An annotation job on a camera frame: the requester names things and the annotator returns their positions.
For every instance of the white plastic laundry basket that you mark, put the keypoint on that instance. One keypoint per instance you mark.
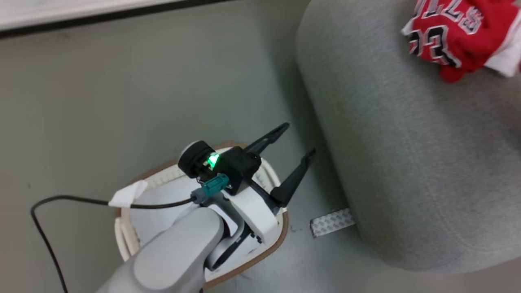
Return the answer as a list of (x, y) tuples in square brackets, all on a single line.
[(276, 240)]

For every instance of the white tape tag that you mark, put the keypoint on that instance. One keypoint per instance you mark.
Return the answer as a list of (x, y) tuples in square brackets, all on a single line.
[(128, 194)]

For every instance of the red basketball jersey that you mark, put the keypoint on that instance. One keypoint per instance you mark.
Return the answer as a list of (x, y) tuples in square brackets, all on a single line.
[(452, 36)]

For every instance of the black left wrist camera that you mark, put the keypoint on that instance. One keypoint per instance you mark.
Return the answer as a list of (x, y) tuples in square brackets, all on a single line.
[(232, 162)]

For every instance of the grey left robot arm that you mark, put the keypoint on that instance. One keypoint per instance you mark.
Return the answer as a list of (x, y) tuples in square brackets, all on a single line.
[(175, 256)]

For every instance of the grey fabric sofa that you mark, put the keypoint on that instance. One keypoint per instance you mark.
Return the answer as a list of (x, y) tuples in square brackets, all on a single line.
[(407, 142)]

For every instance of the grey tape strip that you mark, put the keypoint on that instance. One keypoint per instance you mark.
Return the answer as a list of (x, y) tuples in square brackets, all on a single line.
[(331, 222)]

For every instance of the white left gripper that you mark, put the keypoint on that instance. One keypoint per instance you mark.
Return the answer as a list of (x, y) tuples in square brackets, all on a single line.
[(256, 211)]

